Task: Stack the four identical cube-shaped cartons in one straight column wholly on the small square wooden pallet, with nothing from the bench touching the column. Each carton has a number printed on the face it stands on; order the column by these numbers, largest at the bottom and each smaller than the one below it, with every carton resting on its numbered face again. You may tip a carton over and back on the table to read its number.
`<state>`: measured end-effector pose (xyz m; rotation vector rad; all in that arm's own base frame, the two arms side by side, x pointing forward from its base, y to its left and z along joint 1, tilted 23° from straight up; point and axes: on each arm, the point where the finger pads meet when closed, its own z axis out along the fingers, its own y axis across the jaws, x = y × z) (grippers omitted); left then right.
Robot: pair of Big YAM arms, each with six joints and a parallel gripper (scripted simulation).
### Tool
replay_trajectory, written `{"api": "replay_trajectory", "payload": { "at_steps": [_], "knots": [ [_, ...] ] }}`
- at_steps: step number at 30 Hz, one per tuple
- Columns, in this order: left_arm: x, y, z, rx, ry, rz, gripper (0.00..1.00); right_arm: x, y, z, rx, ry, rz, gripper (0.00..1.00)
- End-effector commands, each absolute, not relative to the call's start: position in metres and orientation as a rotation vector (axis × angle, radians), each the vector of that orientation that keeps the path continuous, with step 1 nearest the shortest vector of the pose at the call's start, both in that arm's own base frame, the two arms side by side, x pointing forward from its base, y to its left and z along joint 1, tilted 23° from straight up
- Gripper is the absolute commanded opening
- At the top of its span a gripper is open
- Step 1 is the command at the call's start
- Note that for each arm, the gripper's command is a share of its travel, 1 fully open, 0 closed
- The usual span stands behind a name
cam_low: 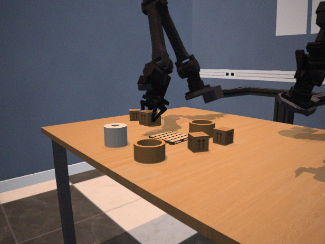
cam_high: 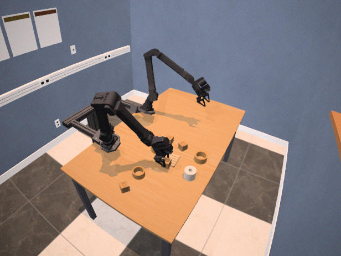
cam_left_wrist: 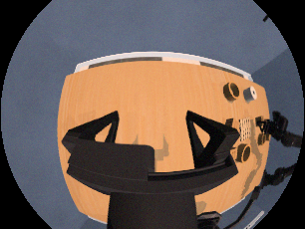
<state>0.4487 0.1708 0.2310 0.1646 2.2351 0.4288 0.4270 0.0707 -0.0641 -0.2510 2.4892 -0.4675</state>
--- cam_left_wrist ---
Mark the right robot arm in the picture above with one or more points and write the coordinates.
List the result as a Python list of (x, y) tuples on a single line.
[(289, 140)]

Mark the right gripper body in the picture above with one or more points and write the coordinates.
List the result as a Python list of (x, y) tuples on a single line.
[(266, 130)]

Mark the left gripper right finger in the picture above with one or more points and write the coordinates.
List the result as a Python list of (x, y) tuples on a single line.
[(222, 138)]

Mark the grey cylinder with pale top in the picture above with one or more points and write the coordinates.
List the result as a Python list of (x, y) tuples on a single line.
[(249, 94)]

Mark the small wooden pallet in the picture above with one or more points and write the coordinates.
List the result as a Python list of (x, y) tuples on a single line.
[(245, 128)]

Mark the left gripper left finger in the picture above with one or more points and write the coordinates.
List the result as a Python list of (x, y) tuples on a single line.
[(90, 129)]

